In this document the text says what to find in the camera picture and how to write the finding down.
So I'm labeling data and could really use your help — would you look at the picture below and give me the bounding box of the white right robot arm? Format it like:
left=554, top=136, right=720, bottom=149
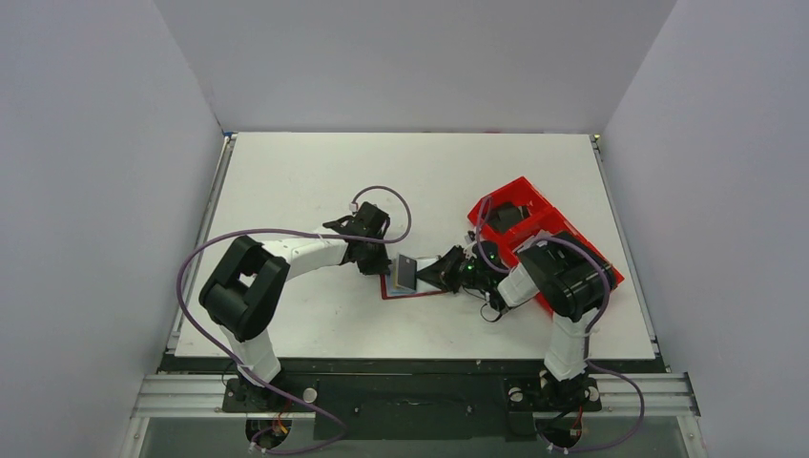
left=416, top=231, right=618, bottom=382

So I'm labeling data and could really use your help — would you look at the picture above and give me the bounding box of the red plastic divided tray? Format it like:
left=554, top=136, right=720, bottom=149
left=467, top=176, right=626, bottom=318

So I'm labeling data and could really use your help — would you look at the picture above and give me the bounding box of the red leather card holder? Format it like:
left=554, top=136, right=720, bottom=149
left=381, top=254, right=443, bottom=300

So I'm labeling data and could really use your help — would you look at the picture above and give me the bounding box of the black VIP card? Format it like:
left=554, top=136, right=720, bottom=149
left=390, top=254, right=418, bottom=293

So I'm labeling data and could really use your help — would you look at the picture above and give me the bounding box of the aluminium frame rail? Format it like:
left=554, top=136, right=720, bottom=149
left=131, top=373, right=700, bottom=419

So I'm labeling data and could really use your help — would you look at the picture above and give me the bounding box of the black card in tray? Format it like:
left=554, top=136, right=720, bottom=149
left=486, top=202, right=530, bottom=234

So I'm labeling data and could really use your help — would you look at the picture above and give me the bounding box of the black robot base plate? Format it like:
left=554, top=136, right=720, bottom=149
left=221, top=359, right=602, bottom=441

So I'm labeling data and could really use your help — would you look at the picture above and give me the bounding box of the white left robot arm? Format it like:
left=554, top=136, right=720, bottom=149
left=198, top=202, right=390, bottom=386

